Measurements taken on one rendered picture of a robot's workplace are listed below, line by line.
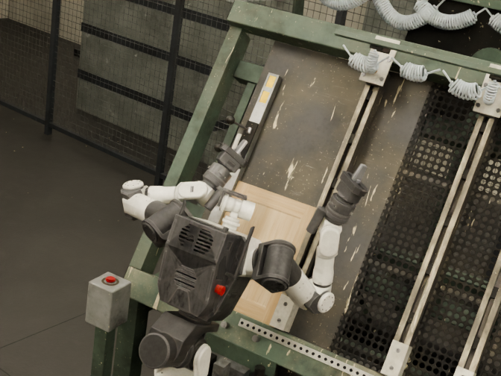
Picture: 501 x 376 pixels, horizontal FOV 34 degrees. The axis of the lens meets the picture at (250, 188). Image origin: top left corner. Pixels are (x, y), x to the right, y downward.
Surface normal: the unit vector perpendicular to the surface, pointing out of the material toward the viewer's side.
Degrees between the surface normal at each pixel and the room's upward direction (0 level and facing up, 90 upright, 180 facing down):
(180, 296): 82
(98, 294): 90
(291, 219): 60
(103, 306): 90
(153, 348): 67
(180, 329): 22
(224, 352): 90
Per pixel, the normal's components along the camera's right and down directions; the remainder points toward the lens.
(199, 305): -0.47, 0.11
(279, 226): -0.35, -0.25
